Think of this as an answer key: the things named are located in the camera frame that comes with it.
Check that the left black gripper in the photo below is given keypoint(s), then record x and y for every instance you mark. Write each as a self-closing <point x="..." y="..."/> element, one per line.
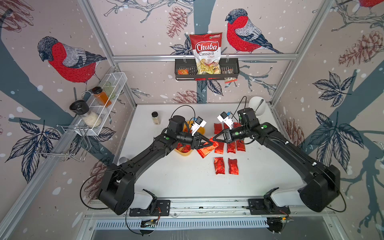
<point x="196" y="141"/>

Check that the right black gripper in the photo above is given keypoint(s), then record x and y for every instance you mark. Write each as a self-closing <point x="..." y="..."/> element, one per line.
<point x="227" y="135"/>

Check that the yellow plastic storage box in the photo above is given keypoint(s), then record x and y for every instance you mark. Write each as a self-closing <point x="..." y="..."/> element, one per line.
<point x="187" y="128"/>

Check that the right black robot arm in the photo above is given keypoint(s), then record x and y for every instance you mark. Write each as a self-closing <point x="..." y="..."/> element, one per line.
<point x="321" y="183"/>

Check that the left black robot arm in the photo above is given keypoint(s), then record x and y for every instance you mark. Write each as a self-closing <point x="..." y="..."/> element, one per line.
<point x="117" y="188"/>

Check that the red tea bags pile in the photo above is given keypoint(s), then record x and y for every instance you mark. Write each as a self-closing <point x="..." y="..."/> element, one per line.
<point x="183" y="148"/>

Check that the small spice jar on table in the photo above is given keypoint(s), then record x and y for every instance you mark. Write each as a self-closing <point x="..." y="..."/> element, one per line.
<point x="155" y="118"/>

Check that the white utensil cup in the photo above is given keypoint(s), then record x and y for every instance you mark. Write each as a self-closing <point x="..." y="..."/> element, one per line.
<point x="253" y="103"/>

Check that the metal spoon in cup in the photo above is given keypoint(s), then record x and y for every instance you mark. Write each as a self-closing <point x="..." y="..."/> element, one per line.
<point x="261" y="102"/>

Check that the Chuba cassava chips bag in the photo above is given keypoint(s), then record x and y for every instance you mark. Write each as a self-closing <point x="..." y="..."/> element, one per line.
<point x="207" y="53"/>

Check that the orange spice jar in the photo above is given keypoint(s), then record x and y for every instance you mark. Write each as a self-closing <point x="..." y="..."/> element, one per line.
<point x="101" y="97"/>

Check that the black lid rice jar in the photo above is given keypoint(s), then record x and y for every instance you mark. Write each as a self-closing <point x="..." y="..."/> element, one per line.
<point x="90" y="118"/>

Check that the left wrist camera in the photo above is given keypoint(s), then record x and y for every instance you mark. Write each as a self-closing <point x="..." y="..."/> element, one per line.
<point x="198" y="123"/>

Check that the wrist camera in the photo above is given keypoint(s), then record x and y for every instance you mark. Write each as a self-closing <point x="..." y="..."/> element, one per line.
<point x="225" y="118"/>
<point x="198" y="123"/>

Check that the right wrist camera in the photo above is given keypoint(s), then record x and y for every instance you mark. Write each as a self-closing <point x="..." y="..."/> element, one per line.
<point x="225" y="118"/>

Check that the black wire wall basket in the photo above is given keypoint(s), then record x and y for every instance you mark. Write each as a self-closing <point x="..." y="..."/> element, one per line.
<point x="190" y="70"/>

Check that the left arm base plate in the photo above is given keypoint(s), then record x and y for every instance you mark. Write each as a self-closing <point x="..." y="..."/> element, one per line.
<point x="155" y="209"/>

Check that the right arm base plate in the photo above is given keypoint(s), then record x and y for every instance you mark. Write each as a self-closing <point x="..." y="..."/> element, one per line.
<point x="266" y="207"/>

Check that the glass jar by wall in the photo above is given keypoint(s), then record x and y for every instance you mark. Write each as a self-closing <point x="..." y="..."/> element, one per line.
<point x="122" y="160"/>

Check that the white wire wall shelf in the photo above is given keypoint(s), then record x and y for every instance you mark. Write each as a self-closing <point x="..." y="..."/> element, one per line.
<point x="95" y="112"/>

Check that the chrome wire rack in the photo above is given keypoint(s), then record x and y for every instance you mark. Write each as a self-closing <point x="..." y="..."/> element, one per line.
<point x="74" y="144"/>

